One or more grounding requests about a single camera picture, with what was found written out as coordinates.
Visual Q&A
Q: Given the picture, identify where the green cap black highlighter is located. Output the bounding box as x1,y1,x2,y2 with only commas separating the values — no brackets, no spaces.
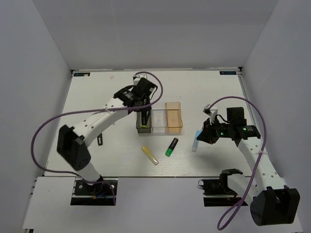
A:
165,138,178,157

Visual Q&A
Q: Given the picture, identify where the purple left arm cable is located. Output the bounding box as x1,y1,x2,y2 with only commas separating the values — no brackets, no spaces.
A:
32,71,164,206

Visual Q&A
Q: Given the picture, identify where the yellow translucent glue stick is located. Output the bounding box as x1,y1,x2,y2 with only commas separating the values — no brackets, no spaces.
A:
142,146,159,166

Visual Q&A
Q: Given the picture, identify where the orange translucent plastic container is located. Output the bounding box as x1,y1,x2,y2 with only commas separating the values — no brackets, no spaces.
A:
165,102,183,134

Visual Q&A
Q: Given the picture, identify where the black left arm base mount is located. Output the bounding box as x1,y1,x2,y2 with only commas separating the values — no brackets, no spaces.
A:
70,179,118,206

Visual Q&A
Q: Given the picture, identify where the blue corner label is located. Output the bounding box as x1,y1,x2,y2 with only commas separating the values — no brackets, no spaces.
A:
73,72,90,77
219,71,237,75

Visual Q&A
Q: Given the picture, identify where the left blue corner label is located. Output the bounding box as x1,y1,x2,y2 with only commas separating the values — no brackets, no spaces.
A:
73,72,90,77

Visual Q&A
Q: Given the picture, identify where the right blue corner label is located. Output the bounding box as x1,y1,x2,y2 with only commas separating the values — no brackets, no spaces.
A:
219,71,237,75

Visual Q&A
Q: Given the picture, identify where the orange cap black highlighter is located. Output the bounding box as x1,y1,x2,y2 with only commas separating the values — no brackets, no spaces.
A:
97,134,103,146

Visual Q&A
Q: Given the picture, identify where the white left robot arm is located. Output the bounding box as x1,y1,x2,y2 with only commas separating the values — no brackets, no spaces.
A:
56,78,157,194

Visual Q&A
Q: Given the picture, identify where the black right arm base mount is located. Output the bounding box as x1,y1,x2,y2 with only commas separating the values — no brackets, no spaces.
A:
198,169,243,207

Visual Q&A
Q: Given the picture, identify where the blue translucent glue stick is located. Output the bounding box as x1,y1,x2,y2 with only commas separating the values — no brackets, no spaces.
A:
191,130,201,152

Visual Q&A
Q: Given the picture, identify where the dark grey plastic container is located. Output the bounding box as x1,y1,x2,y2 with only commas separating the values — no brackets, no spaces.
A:
136,109,152,134

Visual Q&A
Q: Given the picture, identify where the clear plastic container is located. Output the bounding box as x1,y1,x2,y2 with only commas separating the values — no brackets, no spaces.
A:
151,102,167,135

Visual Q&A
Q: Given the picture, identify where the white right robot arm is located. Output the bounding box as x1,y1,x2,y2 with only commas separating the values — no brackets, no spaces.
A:
196,106,300,226

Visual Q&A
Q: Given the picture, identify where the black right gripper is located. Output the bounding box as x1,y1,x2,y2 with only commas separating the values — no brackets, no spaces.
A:
197,116,233,144

